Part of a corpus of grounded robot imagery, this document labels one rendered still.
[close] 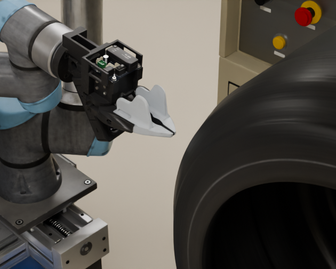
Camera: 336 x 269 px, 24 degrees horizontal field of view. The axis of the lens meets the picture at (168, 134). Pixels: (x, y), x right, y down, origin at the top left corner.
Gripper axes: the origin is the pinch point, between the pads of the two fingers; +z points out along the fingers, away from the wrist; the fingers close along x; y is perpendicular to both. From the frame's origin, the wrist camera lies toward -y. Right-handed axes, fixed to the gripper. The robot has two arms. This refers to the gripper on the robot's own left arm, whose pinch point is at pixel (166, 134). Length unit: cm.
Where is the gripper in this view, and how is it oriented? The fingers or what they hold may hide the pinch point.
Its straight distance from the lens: 108.2
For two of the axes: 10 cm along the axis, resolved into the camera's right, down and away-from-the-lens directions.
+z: 7.3, 4.9, -4.7
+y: 0.9, -7.5, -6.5
